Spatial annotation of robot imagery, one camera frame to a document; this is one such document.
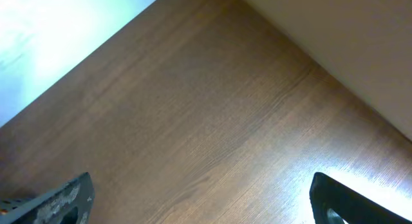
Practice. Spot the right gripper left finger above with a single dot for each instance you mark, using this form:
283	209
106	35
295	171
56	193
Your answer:
71	203

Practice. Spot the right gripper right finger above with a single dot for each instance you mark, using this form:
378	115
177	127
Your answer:
333	202

